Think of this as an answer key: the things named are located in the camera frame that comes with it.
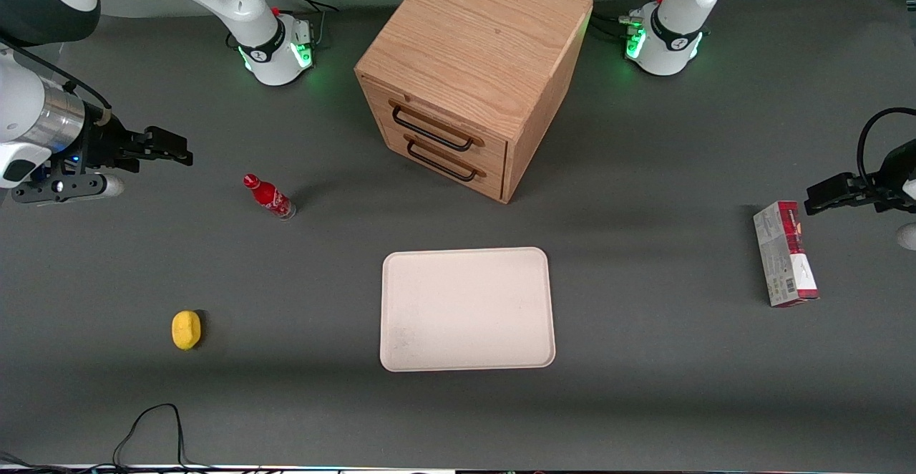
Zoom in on wooden drawer cabinet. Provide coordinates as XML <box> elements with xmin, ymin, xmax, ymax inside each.
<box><xmin>354</xmin><ymin>0</ymin><xmax>594</xmax><ymax>205</ymax></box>

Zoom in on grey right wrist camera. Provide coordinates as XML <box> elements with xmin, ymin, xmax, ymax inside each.
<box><xmin>11</xmin><ymin>173</ymin><xmax>125</xmax><ymax>205</ymax></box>

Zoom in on beige rectangular tray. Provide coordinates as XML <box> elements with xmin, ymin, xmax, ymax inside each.
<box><xmin>379</xmin><ymin>246</ymin><xmax>557</xmax><ymax>373</ymax></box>

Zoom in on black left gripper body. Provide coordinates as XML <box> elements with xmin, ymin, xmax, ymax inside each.
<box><xmin>876</xmin><ymin>140</ymin><xmax>916</xmax><ymax>214</ymax></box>

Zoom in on yellow lemon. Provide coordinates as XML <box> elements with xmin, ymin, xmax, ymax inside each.
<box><xmin>171</xmin><ymin>310</ymin><xmax>203</xmax><ymax>351</ymax></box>

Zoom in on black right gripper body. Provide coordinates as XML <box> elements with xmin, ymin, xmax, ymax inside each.
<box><xmin>74</xmin><ymin>104</ymin><xmax>150</xmax><ymax>174</ymax></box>

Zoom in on thin black floor cable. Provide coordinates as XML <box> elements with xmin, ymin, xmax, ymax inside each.
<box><xmin>0</xmin><ymin>403</ymin><xmax>215</xmax><ymax>472</ymax></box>

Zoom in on red coke bottle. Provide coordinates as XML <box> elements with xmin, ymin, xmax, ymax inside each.
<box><xmin>243</xmin><ymin>173</ymin><xmax>297</xmax><ymax>221</ymax></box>

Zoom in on black metal drawer handle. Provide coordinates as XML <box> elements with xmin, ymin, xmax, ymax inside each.
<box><xmin>404</xmin><ymin>135</ymin><xmax>487</xmax><ymax>183</ymax></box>
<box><xmin>389</xmin><ymin>100</ymin><xmax>485</xmax><ymax>153</ymax></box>

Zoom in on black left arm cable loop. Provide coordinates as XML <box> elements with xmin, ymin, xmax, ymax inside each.
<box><xmin>857</xmin><ymin>107</ymin><xmax>916</xmax><ymax>188</ymax></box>

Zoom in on grey and red carton box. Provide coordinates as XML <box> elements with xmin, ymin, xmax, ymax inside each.
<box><xmin>752</xmin><ymin>200</ymin><xmax>821</xmax><ymax>309</ymax></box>

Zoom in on black left arm base cables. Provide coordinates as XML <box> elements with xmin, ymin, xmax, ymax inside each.
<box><xmin>590</xmin><ymin>0</ymin><xmax>670</xmax><ymax>44</ymax></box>

